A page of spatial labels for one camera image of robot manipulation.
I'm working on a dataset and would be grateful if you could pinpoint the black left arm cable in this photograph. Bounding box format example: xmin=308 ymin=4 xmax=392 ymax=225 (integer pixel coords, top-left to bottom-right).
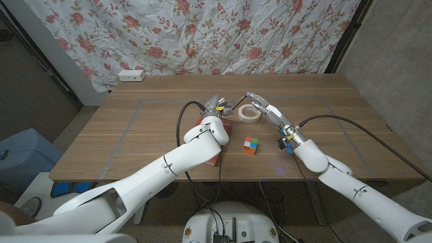
xmin=175 ymin=100 xmax=207 ymax=203

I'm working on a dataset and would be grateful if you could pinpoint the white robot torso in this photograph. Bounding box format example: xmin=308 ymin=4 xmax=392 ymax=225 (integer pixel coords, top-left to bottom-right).
xmin=0 ymin=233 xmax=138 ymax=243

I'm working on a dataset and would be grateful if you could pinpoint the white floor board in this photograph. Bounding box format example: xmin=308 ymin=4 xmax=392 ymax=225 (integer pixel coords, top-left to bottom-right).
xmin=15 ymin=171 xmax=88 ymax=217

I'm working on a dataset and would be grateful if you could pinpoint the blue plastic bin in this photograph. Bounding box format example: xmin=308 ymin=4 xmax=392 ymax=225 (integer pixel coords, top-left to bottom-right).
xmin=0 ymin=128 xmax=65 ymax=193

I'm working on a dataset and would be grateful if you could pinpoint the grey sneaker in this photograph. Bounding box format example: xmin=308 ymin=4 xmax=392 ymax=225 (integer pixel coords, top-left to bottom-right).
xmin=20 ymin=197 xmax=43 ymax=217

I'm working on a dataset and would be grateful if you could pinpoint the white table leg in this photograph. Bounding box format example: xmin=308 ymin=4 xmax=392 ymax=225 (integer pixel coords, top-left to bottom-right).
xmin=134 ymin=202 xmax=148 ymax=225

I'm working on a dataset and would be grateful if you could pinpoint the red hardcover notebook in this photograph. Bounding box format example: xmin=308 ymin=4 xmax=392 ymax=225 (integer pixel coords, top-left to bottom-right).
xmin=196 ymin=116 xmax=234 ymax=167

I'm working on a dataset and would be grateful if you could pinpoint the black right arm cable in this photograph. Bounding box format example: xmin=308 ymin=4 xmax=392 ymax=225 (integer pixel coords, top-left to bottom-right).
xmin=298 ymin=114 xmax=432 ymax=183

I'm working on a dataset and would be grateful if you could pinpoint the blue black foot pedal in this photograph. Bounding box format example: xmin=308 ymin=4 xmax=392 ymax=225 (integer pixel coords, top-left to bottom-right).
xmin=50 ymin=182 xmax=85 ymax=198

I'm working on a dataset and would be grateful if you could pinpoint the grey table leg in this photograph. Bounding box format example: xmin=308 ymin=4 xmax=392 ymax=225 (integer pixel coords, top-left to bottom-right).
xmin=305 ymin=180 xmax=327 ymax=226

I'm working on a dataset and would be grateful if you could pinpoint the person's bare leg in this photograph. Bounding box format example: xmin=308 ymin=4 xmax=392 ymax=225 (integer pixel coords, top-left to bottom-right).
xmin=0 ymin=200 xmax=34 ymax=225

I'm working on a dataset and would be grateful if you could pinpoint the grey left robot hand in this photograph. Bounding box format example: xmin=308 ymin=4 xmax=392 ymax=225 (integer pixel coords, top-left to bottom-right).
xmin=201 ymin=94 xmax=234 ymax=118

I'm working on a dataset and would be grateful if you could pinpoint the black backdrop stand pole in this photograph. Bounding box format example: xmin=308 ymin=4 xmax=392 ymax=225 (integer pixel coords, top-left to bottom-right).
xmin=325 ymin=0 xmax=374 ymax=74

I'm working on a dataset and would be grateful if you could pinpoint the black round floor object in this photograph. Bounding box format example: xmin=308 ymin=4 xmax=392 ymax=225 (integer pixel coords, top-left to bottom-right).
xmin=151 ymin=182 xmax=180 ymax=199

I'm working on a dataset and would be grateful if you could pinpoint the beige masking tape roll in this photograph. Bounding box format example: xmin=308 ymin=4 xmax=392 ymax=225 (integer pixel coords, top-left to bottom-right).
xmin=238 ymin=103 xmax=263 ymax=124

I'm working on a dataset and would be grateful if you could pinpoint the floral backdrop cloth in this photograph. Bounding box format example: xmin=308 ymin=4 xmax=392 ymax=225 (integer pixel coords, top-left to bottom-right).
xmin=23 ymin=0 xmax=362 ymax=94

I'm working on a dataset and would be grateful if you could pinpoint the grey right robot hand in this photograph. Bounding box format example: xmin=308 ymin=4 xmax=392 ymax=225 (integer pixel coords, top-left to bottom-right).
xmin=245 ymin=91 xmax=308 ymax=149

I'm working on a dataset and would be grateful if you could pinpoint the white power strip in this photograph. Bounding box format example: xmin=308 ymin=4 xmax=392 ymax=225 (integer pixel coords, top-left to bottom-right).
xmin=117 ymin=69 xmax=146 ymax=82

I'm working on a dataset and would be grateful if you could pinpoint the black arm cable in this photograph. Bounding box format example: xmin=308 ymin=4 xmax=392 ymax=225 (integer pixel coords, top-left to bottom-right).
xmin=175 ymin=100 xmax=207 ymax=203
xmin=298 ymin=114 xmax=432 ymax=183

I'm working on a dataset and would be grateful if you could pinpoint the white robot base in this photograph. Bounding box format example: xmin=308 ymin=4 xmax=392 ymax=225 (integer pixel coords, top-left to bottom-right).
xmin=182 ymin=201 xmax=280 ymax=243

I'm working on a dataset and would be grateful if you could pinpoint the multicoloured Rubik's cube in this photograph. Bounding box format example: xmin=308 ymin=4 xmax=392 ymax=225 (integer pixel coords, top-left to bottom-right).
xmin=242 ymin=136 xmax=259 ymax=156

